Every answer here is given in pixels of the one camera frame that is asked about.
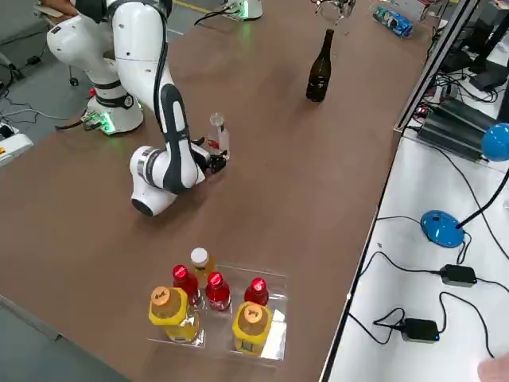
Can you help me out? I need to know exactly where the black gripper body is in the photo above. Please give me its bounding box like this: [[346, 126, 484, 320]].
[[200, 153, 220, 175]]

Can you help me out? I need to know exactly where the clear plastic water bottle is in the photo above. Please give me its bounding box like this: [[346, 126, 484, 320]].
[[208, 113, 232, 160]]

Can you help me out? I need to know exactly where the yellow tea bottle white cap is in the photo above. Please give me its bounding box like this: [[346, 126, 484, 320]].
[[188, 247, 219, 290]]

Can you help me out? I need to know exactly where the red cola bottle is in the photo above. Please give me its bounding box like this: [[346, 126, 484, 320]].
[[171, 264, 202, 307], [204, 271, 233, 312], [243, 277, 270, 307]]

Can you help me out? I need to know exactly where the dark glass bottle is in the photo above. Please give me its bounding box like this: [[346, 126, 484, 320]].
[[305, 28, 336, 103]]

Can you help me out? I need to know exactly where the clear acrylic bottle shelf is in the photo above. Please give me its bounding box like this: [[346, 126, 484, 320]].
[[146, 260, 289, 361]]

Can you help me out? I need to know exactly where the yellow juice bottle orange cap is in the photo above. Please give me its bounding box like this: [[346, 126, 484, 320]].
[[231, 301, 274, 355], [149, 285, 200, 344]]

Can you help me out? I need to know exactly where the white control box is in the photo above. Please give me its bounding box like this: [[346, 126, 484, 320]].
[[0, 123, 33, 166]]

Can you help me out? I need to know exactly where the blue cookie packet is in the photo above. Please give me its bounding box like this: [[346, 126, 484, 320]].
[[372, 6, 415, 40]]

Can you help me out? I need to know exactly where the black power brick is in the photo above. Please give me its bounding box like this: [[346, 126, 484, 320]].
[[431, 95, 498, 132], [416, 115, 490, 162]]

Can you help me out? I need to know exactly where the blue desk lamp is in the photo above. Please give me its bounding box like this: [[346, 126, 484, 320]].
[[420, 122, 509, 248]]

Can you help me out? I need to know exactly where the black power adapter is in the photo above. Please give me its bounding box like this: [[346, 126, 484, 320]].
[[401, 318, 441, 343], [440, 264, 477, 288]]

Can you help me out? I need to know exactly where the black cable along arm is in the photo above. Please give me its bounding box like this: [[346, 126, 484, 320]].
[[153, 7, 170, 104]]

